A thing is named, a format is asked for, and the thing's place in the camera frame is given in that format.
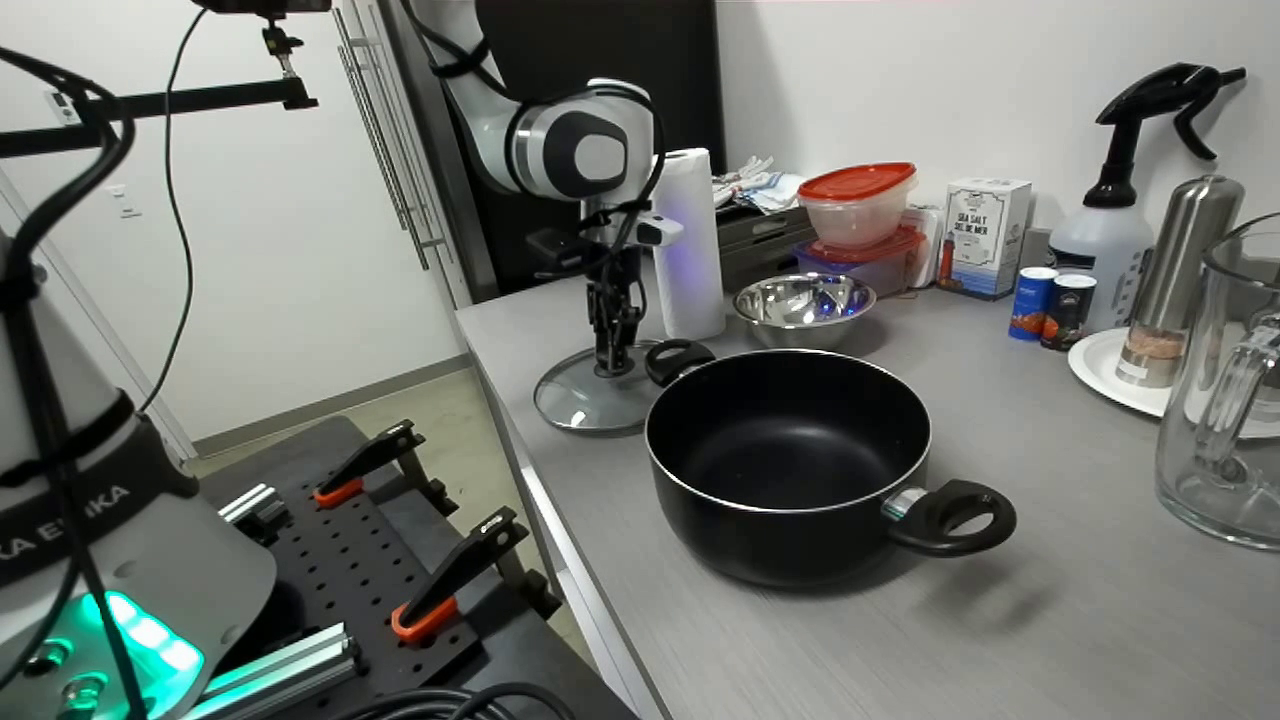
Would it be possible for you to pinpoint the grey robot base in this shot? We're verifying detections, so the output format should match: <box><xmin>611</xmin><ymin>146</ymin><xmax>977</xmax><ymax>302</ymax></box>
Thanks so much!
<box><xmin>0</xmin><ymin>233</ymin><xmax>283</xmax><ymax>720</ymax></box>

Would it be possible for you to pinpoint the thin black hanging cable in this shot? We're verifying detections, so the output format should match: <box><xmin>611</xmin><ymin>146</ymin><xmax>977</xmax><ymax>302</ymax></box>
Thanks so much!
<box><xmin>131</xmin><ymin>3</ymin><xmax>218</xmax><ymax>416</ymax></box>

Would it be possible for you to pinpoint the white paper towel roll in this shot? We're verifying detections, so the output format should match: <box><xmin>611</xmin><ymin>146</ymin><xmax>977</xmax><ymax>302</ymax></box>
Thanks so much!
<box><xmin>649</xmin><ymin>144</ymin><xmax>734</xmax><ymax>342</ymax></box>

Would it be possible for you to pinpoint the clear glass pitcher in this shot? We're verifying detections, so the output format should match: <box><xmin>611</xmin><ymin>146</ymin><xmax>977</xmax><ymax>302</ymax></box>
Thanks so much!
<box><xmin>1151</xmin><ymin>208</ymin><xmax>1280</xmax><ymax>553</ymax></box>

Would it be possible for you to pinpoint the black orange spring clamp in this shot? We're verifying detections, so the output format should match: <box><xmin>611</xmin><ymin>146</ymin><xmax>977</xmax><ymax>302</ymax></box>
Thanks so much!
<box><xmin>310</xmin><ymin>416</ymin><xmax>464</xmax><ymax>517</ymax></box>
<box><xmin>389</xmin><ymin>501</ymin><xmax>565</xmax><ymax>650</ymax></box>

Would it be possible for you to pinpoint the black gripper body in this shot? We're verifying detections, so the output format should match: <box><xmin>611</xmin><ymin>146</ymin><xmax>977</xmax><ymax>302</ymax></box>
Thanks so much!
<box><xmin>586</xmin><ymin>211</ymin><xmax>656</xmax><ymax>309</ymax></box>

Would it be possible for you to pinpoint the short silver rail piece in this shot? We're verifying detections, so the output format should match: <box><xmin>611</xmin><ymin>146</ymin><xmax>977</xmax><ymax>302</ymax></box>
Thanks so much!
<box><xmin>218</xmin><ymin>479</ymin><xmax>293</xmax><ymax>531</ymax></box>

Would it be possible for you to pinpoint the clear container red lid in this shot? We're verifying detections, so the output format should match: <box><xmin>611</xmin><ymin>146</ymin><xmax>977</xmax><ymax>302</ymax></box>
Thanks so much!
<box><xmin>797</xmin><ymin>218</ymin><xmax>933</xmax><ymax>300</ymax></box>
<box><xmin>797</xmin><ymin>160</ymin><xmax>921</xmax><ymax>252</ymax></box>

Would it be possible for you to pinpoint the white plate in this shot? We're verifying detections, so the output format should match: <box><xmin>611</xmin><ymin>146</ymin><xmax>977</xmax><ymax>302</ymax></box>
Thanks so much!
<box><xmin>1064</xmin><ymin>323</ymin><xmax>1280</xmax><ymax>444</ymax></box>

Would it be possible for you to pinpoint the black coiled cable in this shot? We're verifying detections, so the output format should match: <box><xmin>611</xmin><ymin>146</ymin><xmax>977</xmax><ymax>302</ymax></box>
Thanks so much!
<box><xmin>333</xmin><ymin>677</ymin><xmax>586</xmax><ymax>720</ymax></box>

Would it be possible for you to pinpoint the black perforated board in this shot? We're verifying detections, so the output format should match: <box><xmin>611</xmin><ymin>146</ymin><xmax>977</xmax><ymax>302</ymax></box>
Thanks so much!
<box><xmin>198</xmin><ymin>413</ymin><xmax>635</xmax><ymax>720</ymax></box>

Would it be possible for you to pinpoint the dark spice can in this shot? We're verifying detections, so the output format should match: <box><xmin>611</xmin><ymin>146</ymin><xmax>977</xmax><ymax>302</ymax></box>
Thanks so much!
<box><xmin>1047</xmin><ymin>267</ymin><xmax>1102</xmax><ymax>350</ymax></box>

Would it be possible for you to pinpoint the steel grinder mill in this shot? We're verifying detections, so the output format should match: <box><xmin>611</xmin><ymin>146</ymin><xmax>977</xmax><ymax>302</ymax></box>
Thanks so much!
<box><xmin>1115</xmin><ymin>172</ymin><xmax>1252</xmax><ymax>390</ymax></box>

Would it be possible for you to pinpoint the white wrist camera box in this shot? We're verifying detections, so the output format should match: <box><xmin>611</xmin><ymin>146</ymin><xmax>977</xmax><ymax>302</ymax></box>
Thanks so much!
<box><xmin>631</xmin><ymin>208</ymin><xmax>689</xmax><ymax>252</ymax></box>

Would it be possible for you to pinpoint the black two-handled pot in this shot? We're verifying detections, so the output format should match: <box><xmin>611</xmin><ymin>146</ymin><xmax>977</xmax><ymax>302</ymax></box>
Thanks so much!
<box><xmin>640</xmin><ymin>337</ymin><xmax>1019</xmax><ymax>590</ymax></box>

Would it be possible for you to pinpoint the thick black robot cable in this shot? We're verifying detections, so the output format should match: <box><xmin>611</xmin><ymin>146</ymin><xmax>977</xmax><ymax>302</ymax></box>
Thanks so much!
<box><xmin>0</xmin><ymin>45</ymin><xmax>152</xmax><ymax>720</ymax></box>

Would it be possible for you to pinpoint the blue spice can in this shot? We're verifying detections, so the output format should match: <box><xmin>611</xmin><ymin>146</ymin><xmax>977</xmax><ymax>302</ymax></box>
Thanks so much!
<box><xmin>1009</xmin><ymin>262</ymin><xmax>1062</xmax><ymax>342</ymax></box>

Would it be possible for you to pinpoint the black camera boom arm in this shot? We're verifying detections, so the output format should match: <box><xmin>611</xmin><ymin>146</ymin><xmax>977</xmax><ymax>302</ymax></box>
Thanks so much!
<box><xmin>0</xmin><ymin>12</ymin><xmax>326</xmax><ymax>162</ymax></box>

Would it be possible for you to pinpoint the steel door handle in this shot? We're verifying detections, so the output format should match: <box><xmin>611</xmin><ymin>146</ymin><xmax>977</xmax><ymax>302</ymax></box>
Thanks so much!
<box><xmin>333</xmin><ymin>0</ymin><xmax>453</xmax><ymax>274</ymax></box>

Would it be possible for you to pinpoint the glass lid black knob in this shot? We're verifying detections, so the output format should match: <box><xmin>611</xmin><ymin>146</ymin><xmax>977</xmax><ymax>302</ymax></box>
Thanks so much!
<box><xmin>530</xmin><ymin>338</ymin><xmax>673</xmax><ymax>434</ymax></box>

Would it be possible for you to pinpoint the spray bottle black trigger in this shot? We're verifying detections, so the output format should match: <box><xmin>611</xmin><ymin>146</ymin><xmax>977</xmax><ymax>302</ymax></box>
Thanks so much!
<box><xmin>1043</xmin><ymin>58</ymin><xmax>1252</xmax><ymax>337</ymax></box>

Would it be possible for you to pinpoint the white striped cloth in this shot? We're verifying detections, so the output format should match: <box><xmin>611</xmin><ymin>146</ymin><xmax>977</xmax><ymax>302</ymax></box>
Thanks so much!
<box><xmin>716</xmin><ymin>156</ymin><xmax>812</xmax><ymax>214</ymax></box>

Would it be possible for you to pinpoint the black refrigerator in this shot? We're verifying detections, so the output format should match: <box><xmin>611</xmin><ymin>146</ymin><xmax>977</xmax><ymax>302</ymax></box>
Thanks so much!
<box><xmin>398</xmin><ymin>0</ymin><xmax>734</xmax><ymax>302</ymax></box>

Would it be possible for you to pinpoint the white blue carton box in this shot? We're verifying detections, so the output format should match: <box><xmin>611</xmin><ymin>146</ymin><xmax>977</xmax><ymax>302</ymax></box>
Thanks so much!
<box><xmin>938</xmin><ymin>177</ymin><xmax>1036</xmax><ymax>300</ymax></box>

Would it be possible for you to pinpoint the aluminium extrusion rail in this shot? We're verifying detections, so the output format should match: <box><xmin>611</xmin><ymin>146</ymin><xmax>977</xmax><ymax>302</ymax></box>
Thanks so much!
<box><xmin>185</xmin><ymin>615</ymin><xmax>373</xmax><ymax>720</ymax></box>

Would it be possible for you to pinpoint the steel mixing bowl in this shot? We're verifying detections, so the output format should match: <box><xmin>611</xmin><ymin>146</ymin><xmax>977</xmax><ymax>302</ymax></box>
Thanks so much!
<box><xmin>728</xmin><ymin>267</ymin><xmax>879</xmax><ymax>350</ymax></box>

